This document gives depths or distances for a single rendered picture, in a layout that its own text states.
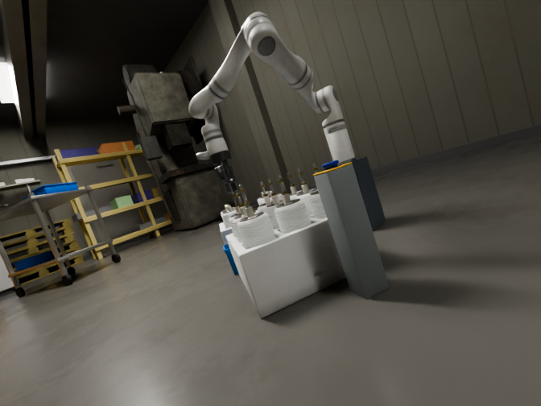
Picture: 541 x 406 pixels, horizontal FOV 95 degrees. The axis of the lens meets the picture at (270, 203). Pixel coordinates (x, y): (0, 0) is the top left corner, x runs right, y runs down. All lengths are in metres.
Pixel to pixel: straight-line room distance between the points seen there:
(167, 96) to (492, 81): 3.76
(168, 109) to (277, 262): 3.70
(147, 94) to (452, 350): 4.11
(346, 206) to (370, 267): 0.16
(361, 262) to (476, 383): 0.28
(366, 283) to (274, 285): 0.23
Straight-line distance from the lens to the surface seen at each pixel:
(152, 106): 4.14
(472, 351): 0.52
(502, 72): 2.86
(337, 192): 0.58
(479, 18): 2.93
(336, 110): 1.12
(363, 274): 0.64
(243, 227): 0.69
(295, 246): 0.68
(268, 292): 0.69
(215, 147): 0.93
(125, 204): 5.28
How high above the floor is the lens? 0.33
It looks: 5 degrees down
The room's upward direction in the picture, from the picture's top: 19 degrees counter-clockwise
